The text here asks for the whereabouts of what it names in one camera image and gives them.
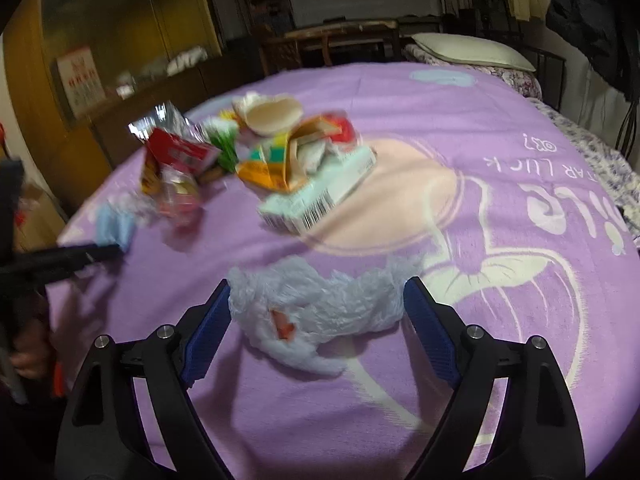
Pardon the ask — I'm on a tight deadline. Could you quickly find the white cloth on cabinet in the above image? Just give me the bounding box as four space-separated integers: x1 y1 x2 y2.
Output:
166 46 208 76

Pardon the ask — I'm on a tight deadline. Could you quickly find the red white framed sign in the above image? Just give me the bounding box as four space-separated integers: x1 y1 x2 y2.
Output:
56 47 106 118

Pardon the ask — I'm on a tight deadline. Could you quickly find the black hanging jacket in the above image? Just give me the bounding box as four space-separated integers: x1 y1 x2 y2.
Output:
546 0 639 103

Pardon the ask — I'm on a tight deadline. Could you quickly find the black metal bed frame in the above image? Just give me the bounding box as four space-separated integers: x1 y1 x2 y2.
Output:
518 44 566 112

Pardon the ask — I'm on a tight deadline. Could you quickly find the white pillow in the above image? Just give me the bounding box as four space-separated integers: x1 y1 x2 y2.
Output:
411 32 536 73

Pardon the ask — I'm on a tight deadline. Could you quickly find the beige paper cup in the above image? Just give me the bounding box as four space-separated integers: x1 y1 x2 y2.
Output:
232 91 304 136

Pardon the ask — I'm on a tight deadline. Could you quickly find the wooden glass cabinet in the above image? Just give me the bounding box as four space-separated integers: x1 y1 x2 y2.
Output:
2 0 262 209

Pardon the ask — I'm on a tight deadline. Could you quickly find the green white wrapper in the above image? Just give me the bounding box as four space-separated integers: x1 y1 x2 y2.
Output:
201 117 240 174

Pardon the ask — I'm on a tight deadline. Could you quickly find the white barcode carton box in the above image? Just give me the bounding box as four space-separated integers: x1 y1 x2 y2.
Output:
257 145 378 235

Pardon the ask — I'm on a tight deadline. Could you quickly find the person's left hand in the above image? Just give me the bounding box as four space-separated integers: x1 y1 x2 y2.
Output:
10 309 53 379

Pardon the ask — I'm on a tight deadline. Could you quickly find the white plastic bag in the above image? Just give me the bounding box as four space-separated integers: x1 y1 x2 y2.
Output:
228 256 422 377

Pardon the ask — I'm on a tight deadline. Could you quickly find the red snack bag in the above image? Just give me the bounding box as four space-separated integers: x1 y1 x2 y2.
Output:
128 102 221 224

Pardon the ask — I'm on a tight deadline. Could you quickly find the purple smile blanket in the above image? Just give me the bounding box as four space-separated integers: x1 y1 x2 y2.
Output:
46 62 640 478

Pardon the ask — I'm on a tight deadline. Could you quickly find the cardboard box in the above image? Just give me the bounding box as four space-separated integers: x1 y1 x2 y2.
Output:
14 182 65 252

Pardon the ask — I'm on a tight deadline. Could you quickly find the orange yellow snack wrapper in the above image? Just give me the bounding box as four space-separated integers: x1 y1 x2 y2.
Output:
236 114 358 194

